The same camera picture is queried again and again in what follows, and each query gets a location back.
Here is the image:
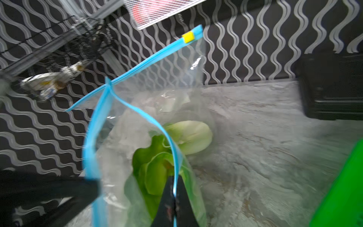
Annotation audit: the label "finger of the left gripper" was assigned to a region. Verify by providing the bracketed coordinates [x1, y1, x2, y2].
[1, 171, 101, 227]

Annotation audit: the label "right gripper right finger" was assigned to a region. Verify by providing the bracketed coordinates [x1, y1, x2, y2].
[175, 176, 199, 227]

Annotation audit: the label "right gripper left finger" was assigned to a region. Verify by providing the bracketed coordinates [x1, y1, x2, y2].
[151, 176, 175, 227]

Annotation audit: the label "cabbage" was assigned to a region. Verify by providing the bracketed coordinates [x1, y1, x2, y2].
[124, 135, 207, 227]
[164, 121, 213, 155]

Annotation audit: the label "clear zip-top bag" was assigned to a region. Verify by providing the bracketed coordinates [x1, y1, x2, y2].
[83, 79, 213, 227]
[70, 25, 214, 160]

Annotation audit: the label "green plastic basket tray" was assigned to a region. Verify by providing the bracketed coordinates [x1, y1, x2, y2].
[309, 140, 363, 227]

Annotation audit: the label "crumpled items in black basket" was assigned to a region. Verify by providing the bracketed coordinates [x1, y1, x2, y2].
[20, 61, 87, 100]

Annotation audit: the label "black plastic case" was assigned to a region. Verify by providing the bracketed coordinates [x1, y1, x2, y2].
[294, 53, 363, 121]

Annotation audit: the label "pink triangular packet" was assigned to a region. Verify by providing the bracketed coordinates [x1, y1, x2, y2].
[131, 1, 181, 25]

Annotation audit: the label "black wire wall basket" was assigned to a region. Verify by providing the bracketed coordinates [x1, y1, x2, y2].
[1, 19, 112, 101]

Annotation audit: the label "white wire wall basket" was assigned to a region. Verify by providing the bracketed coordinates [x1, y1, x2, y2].
[124, 0, 204, 30]

